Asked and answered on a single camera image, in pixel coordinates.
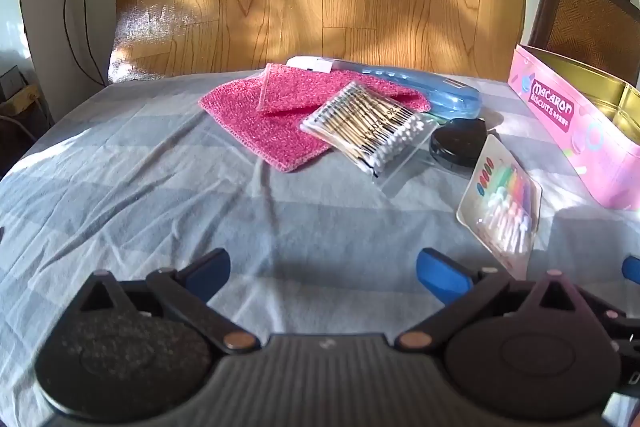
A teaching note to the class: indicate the white printed packet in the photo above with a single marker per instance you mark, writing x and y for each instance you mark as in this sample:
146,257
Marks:
310,63

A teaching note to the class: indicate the black round case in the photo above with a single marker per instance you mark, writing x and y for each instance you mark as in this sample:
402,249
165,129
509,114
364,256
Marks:
455,142

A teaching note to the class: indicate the blue plastic case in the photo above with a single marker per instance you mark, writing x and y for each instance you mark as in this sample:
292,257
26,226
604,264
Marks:
450,99

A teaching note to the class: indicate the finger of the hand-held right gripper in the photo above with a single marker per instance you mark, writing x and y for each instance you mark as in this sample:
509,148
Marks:
632,268
622,327

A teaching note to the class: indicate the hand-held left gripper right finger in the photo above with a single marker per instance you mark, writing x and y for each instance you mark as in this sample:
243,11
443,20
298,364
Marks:
440,277

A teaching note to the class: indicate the yellow wooden block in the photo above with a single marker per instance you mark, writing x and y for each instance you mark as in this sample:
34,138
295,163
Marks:
22,102

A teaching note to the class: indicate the clear bag of cotton swabs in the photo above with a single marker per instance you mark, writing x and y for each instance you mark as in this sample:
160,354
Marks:
360,122

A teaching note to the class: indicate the pink woven cloth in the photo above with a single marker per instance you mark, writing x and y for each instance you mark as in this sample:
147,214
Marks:
250,117

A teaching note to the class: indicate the dark wall adapter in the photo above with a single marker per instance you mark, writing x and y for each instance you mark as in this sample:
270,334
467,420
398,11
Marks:
11,82

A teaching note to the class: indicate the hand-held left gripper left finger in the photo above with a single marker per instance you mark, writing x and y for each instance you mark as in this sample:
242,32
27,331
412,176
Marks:
210,269

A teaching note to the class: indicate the pink biscuit tin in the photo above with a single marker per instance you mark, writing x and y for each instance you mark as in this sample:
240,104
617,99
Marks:
575,142

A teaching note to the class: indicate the pack of coloured markers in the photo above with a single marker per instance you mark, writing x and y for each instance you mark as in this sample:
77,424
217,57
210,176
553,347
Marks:
505,197

